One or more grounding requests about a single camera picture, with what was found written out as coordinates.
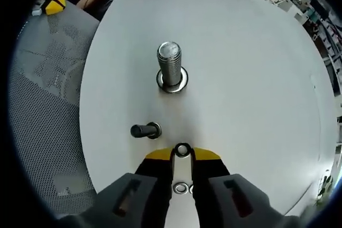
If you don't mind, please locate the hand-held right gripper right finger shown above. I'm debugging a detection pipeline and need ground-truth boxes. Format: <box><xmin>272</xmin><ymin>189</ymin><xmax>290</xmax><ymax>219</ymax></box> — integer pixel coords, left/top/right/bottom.
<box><xmin>188</xmin><ymin>146</ymin><xmax>289</xmax><ymax>228</ymax></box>

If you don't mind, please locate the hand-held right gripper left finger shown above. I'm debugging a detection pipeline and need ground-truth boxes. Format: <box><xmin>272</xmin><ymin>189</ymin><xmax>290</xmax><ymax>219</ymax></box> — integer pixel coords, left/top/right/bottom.
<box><xmin>80</xmin><ymin>146</ymin><xmax>177</xmax><ymax>228</ymax></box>

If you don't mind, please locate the small dark threaded stud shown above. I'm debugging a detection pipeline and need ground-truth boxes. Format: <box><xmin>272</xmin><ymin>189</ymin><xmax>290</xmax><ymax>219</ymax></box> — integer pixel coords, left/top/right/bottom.
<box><xmin>130</xmin><ymin>123</ymin><xmax>154</xmax><ymax>139</ymax></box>

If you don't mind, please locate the large steel threaded stud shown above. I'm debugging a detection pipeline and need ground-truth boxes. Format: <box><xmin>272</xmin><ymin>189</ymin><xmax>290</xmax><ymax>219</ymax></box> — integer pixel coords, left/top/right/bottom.
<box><xmin>156</xmin><ymin>41</ymin><xmax>183</xmax><ymax>89</ymax></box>

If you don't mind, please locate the grey mesh office chair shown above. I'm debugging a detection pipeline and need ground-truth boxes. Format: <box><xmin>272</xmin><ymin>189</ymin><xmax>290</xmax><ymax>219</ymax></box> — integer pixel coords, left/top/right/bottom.
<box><xmin>9</xmin><ymin>0</ymin><xmax>101</xmax><ymax>216</ymax></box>

